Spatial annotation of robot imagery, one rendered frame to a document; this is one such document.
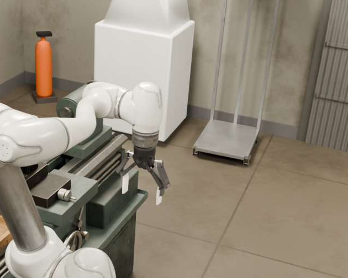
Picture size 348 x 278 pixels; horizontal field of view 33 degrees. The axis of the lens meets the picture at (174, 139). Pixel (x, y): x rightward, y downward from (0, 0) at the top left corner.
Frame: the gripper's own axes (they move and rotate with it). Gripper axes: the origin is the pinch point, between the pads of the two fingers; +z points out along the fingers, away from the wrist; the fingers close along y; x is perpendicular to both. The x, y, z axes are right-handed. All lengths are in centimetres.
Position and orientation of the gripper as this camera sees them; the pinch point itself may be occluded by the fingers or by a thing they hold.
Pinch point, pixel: (141, 194)
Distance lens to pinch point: 206.8
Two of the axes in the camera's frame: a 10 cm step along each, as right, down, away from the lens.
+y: 8.9, 2.6, -3.7
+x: 4.5, -3.6, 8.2
